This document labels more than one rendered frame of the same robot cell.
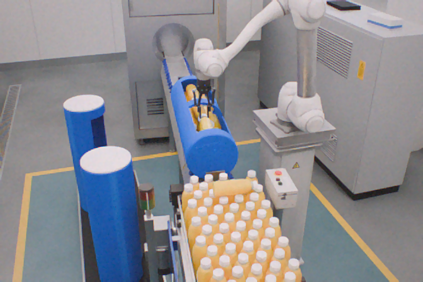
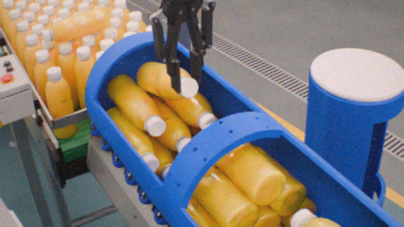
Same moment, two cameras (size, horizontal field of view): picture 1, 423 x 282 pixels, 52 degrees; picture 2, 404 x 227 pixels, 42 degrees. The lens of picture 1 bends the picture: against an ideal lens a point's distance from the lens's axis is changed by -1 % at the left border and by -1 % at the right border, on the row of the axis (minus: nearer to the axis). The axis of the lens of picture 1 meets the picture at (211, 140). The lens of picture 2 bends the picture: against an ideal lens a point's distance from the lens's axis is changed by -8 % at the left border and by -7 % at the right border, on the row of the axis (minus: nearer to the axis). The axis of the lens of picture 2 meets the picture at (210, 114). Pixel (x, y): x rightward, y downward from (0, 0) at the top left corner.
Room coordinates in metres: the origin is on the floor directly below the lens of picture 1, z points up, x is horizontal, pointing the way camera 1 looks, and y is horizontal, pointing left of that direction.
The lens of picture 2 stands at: (3.13, -0.24, 1.80)
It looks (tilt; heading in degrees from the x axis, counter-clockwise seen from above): 35 degrees down; 160
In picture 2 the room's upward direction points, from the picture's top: 2 degrees counter-clockwise
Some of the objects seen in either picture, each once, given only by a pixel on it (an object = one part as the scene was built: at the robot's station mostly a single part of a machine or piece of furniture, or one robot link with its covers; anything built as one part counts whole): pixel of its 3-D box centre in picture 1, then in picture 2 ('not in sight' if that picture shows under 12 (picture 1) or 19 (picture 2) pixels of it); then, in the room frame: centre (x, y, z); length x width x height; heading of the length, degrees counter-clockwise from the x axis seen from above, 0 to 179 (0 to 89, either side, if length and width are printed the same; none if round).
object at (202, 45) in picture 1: (204, 54); not in sight; (2.21, 0.04, 1.58); 0.13 x 0.11 x 0.16; 14
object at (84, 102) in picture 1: (84, 102); not in sight; (2.82, 0.91, 1.03); 0.28 x 0.28 x 0.01
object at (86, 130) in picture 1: (92, 156); not in sight; (2.82, 0.91, 0.59); 0.28 x 0.28 x 0.88
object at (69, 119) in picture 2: not in sight; (120, 101); (1.83, -0.03, 0.96); 0.40 x 0.01 x 0.03; 100
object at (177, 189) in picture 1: (178, 195); not in sight; (1.83, 0.17, 0.95); 0.10 x 0.07 x 0.10; 100
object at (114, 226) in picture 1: (114, 221); (342, 192); (2.06, 0.58, 0.59); 0.28 x 0.28 x 0.88
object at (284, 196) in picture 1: (280, 187); (7, 87); (1.76, -0.34, 1.05); 0.20 x 0.10 x 0.10; 10
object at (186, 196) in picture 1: (189, 204); not in sight; (1.70, 0.11, 0.99); 0.07 x 0.07 x 0.19
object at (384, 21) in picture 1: (384, 21); not in sight; (3.36, -1.34, 1.48); 0.24 x 0.12 x 0.08; 25
